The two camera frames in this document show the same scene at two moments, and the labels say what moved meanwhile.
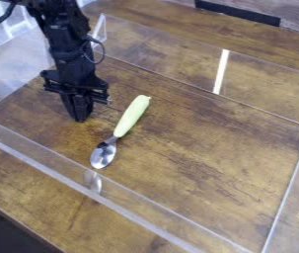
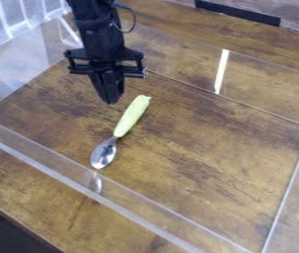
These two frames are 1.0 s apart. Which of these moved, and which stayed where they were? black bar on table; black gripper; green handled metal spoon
Moved: black gripper
Stayed: green handled metal spoon; black bar on table
